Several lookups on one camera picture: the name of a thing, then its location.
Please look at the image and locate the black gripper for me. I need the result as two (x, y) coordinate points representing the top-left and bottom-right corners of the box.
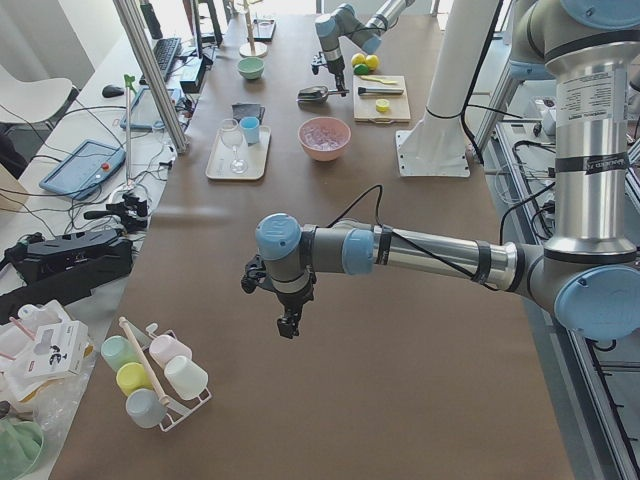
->
(311, 49), (349, 96)
(241, 254), (316, 338)

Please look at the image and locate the stainless steel ice scoop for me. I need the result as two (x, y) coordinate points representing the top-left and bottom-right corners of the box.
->
(296, 85), (340, 104)

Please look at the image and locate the pile of clear ice cubes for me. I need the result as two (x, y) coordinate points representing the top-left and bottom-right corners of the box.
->
(302, 123), (346, 151)

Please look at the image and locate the wooden cup stand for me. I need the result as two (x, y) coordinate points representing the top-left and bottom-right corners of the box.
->
(234, 0), (268, 58)

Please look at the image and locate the light blue cup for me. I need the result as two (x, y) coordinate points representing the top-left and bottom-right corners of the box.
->
(239, 116), (261, 145)

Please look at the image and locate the white cup in rack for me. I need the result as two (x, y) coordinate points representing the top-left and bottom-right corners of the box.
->
(164, 355), (209, 400)

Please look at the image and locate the pink cup in rack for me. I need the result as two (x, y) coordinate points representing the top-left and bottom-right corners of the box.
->
(149, 334), (192, 368)

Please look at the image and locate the yellow cup in rack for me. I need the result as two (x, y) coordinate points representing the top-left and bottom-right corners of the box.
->
(116, 362), (152, 396)

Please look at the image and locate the grey blue cup in rack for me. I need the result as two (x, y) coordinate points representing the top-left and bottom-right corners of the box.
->
(125, 388), (167, 429)

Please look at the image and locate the pastel green cup in rack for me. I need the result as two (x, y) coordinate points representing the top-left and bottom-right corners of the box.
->
(100, 335), (138, 373)

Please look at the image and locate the green lime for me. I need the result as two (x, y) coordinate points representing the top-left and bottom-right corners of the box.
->
(353, 64), (370, 76)

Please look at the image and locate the yellow plastic knife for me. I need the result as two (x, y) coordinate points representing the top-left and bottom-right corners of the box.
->
(359, 75), (398, 85)

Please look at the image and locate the lower whole lemon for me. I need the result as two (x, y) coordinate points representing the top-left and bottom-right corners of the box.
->
(351, 53), (366, 67)

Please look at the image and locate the whole lemon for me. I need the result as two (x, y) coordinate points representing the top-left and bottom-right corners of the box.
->
(364, 54), (380, 71)
(351, 53), (366, 67)

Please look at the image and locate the steel muddler black tip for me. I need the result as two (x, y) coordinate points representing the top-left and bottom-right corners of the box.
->
(357, 86), (404, 96)

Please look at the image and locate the upper whole lemon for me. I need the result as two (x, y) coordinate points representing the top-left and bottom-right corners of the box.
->
(364, 54), (380, 71)

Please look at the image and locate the bamboo cutting board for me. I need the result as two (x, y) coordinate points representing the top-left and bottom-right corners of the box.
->
(353, 75), (411, 123)

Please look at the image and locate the halved lemon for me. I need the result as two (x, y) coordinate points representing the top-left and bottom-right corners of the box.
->
(375, 99), (390, 112)

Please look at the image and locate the pink bowl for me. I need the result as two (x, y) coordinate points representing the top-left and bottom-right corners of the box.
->
(298, 116), (351, 161)

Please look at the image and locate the light green bowl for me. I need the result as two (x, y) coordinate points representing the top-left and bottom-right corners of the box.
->
(237, 56), (265, 80)

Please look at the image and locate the grey folded cloth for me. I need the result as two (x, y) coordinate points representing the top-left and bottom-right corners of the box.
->
(232, 102), (266, 123)

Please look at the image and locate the clear wine glass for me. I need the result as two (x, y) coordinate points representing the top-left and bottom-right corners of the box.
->
(219, 118), (248, 175)

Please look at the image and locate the cream serving tray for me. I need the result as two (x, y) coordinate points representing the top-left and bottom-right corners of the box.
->
(205, 125), (271, 181)

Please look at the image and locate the wooden stick on rack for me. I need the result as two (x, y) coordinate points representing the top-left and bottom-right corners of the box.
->
(118, 316), (170, 406)

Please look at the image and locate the black keyboard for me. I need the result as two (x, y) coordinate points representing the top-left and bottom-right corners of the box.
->
(153, 37), (182, 82)

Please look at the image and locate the black computer mouse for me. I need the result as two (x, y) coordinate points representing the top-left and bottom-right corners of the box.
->
(101, 85), (124, 98)

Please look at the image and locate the white product box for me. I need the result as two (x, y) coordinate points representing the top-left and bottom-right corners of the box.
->
(25, 321), (88, 380)

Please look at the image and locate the upper teach pendant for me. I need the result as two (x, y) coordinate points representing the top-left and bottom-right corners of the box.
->
(39, 140), (125, 200)

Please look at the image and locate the white chair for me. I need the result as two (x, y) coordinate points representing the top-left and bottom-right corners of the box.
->
(1, 66), (80, 133)

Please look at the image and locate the white wire rack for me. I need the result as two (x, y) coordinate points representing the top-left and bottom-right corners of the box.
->
(119, 322), (213, 434)

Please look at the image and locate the aluminium frame post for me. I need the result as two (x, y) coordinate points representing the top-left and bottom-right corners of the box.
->
(113, 0), (188, 154)

